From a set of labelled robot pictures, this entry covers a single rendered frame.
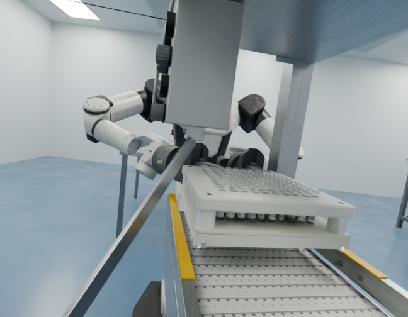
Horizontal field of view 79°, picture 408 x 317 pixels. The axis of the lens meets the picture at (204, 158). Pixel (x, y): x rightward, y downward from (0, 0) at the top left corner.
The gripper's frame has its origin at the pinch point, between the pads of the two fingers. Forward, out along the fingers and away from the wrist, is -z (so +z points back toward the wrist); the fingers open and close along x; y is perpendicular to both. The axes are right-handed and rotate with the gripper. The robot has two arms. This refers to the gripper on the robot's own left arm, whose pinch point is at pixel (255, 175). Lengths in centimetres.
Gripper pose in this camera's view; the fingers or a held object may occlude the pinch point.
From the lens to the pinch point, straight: 61.9
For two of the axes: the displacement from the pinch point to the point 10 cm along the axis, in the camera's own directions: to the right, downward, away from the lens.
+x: -1.1, 9.9, 1.0
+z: -0.5, -1.1, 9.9
